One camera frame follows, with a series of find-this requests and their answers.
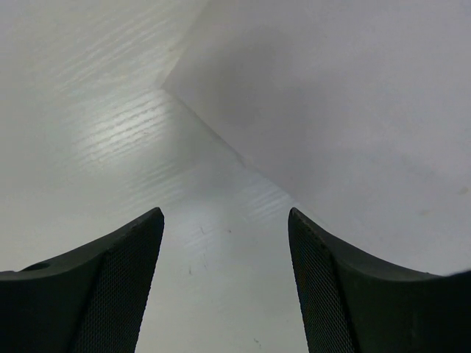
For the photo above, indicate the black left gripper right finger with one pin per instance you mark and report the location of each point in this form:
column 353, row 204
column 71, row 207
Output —
column 352, row 301

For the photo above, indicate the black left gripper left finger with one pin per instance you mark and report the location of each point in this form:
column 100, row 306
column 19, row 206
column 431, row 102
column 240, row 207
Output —
column 90, row 299

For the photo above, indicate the white tank top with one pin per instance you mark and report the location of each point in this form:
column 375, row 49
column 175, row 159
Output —
column 360, row 110

